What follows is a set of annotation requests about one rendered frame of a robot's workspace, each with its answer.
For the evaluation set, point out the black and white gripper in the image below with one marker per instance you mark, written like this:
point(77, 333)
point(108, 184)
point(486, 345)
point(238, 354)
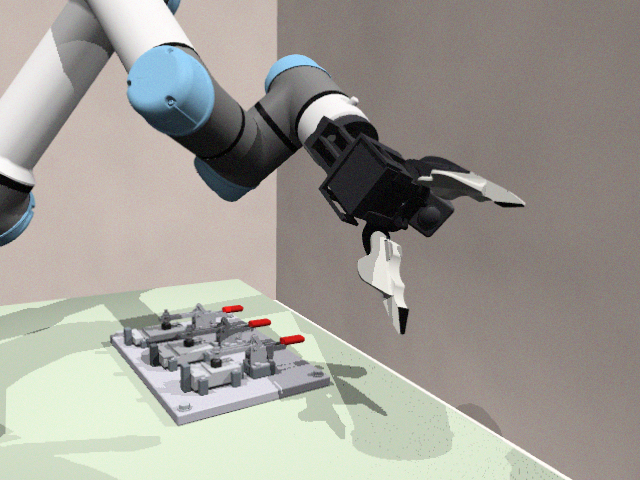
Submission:
point(373, 188)

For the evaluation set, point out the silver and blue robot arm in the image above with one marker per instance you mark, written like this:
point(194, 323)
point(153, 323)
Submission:
point(172, 90)

